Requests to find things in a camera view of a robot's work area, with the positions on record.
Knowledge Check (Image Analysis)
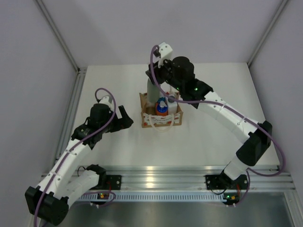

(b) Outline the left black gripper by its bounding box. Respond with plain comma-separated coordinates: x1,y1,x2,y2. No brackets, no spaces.
99,105,133,133

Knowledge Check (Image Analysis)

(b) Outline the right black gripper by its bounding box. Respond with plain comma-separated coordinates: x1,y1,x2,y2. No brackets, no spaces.
146,56,184,92

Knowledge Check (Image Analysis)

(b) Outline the grey bottle beige cap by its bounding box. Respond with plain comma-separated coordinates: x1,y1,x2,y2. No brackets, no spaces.
147,79,160,103

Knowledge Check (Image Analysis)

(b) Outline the orange bottle blue cap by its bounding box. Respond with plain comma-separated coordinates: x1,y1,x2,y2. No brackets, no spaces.
156,94,166,104
155,101,168,116

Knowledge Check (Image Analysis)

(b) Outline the white bottle dark cap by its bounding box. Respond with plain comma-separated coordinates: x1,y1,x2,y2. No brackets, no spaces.
166,96,178,115

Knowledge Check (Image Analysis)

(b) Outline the watermelon print canvas bag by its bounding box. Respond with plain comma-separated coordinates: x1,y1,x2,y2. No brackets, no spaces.
139,81,183,132

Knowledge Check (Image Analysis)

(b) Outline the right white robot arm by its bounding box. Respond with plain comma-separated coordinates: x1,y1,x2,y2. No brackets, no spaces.
146,56,272,189

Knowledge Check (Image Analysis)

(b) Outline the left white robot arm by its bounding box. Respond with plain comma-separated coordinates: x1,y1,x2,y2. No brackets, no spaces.
25,102,133,226

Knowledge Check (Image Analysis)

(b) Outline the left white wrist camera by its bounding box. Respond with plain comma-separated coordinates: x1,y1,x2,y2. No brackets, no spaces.
98,95,113,106

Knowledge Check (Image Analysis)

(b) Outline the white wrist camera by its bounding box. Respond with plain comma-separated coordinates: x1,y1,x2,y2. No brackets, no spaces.
158,42,173,68
98,95,113,106

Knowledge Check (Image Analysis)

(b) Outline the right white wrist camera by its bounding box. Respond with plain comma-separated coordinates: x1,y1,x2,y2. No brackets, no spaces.
158,42,173,68

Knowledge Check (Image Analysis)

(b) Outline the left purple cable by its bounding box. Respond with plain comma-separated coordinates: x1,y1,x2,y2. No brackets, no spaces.
34,87,117,225

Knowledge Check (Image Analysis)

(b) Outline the purple cable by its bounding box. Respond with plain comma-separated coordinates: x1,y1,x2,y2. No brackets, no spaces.
34,87,117,225
150,44,286,177

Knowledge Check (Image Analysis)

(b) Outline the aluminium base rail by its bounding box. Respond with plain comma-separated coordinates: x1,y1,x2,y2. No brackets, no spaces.
37,165,296,203

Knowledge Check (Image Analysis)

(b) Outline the right aluminium frame post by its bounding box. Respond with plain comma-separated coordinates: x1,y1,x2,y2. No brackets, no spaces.
247,0,291,68

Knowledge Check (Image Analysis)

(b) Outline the aluminium frame post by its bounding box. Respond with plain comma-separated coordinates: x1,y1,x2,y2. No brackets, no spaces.
247,0,291,68
34,0,80,73

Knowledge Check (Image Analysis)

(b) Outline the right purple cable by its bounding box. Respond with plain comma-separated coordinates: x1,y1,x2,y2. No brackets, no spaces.
150,44,286,177

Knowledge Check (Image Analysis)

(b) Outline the left aluminium frame post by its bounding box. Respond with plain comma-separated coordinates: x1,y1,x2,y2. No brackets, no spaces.
34,0,80,73

